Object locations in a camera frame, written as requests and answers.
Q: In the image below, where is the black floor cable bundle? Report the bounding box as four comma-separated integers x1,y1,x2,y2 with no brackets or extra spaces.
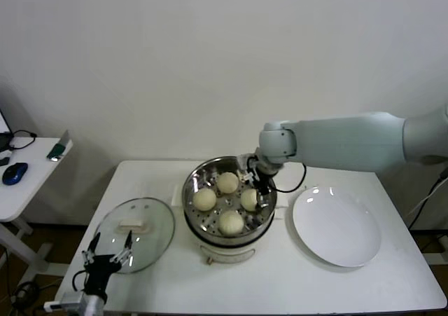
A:
10,280,43,312

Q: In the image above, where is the cream electric cooker pot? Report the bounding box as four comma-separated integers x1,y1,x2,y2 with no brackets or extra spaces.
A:
170,184,290,266

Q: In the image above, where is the white round plate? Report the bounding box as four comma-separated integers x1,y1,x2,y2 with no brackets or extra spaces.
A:
292,186,382,268

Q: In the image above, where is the white side table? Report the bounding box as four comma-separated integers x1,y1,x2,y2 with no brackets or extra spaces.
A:
0,137,74,278

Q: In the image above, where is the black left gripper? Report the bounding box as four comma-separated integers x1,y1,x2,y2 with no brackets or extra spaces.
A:
81,231,133,296

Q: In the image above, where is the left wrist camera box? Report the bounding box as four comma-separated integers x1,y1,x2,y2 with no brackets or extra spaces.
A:
42,292,88,312

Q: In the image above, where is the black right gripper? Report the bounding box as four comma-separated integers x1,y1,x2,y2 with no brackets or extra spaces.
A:
241,157,272,208

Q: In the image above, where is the glass lid with cream handle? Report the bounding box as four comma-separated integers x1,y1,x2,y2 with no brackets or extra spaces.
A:
92,197,176,274

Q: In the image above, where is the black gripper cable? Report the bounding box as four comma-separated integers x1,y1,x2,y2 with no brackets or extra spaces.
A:
276,163,308,193
71,270,88,292

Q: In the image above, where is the thin black desk cable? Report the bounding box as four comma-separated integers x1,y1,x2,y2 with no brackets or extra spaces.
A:
6,130,38,152

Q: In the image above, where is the perforated steel steamer basket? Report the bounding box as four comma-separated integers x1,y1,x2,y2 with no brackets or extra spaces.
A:
181,156,278,238

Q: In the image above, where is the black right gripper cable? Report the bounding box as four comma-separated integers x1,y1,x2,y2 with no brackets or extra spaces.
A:
276,163,308,193

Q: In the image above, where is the white steamed baozi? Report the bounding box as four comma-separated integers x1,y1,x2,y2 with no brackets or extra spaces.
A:
218,209,245,236
216,172,241,194
192,188,218,212
240,188,262,212

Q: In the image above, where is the blue computer mouse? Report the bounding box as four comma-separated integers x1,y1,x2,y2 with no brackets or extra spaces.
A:
1,162,28,186

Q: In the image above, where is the white wall cable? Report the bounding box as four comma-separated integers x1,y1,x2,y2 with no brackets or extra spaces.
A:
405,174,448,222

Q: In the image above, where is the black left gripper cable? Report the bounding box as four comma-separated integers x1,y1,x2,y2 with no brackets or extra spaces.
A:
71,270,88,292

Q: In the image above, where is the green handled tool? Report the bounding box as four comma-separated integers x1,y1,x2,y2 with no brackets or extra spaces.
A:
46,130,70,163

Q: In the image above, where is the laptop computer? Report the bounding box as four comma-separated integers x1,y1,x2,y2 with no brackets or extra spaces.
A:
0,109,13,152

